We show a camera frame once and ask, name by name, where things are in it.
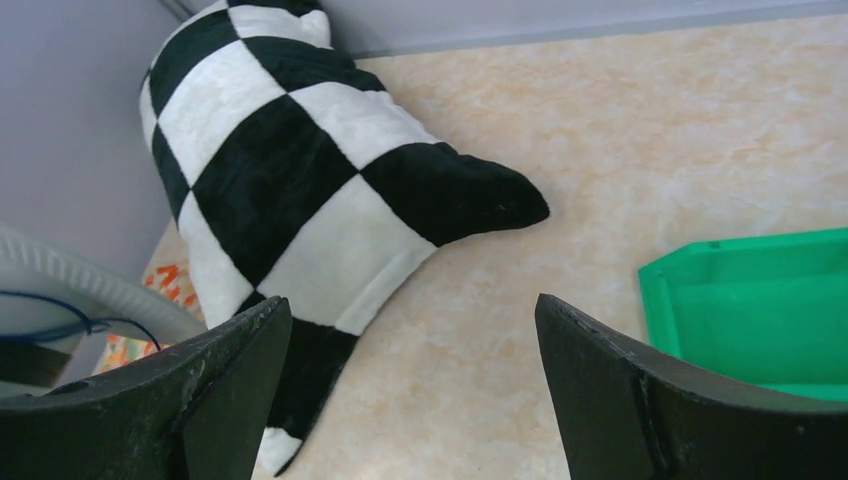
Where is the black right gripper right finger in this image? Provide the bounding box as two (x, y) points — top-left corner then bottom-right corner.
(535, 294), (847, 479)

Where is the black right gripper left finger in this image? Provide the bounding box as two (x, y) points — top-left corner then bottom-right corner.
(1, 297), (292, 479)

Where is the dark blue thin cable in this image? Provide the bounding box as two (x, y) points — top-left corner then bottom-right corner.
(0, 290), (162, 352)

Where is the grey plastic cable spool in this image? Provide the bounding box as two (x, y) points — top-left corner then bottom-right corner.
(1, 225), (207, 397)

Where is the orange floral cloth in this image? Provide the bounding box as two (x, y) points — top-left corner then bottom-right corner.
(92, 261), (203, 376)

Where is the green plastic compartment bin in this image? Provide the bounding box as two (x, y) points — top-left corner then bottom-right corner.
(638, 228), (847, 402)

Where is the black white checkered blanket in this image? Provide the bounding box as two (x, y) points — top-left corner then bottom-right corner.
(139, 1), (550, 476)

